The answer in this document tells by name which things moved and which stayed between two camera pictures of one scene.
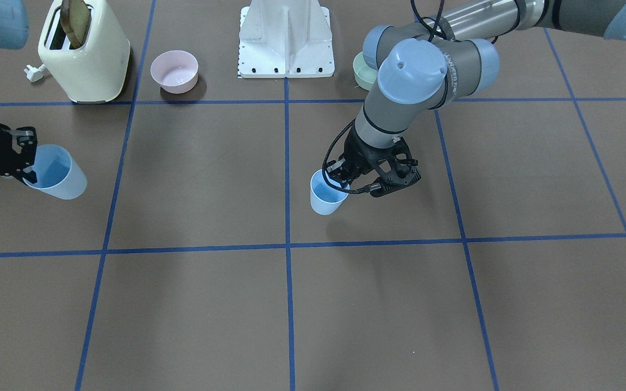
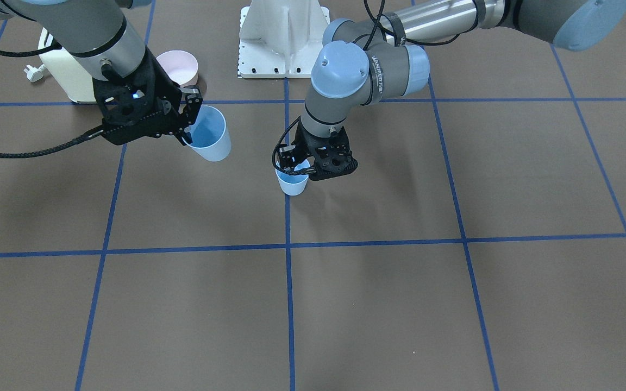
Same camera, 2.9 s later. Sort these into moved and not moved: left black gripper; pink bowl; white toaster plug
Moved: left black gripper
Not moved: pink bowl; white toaster plug
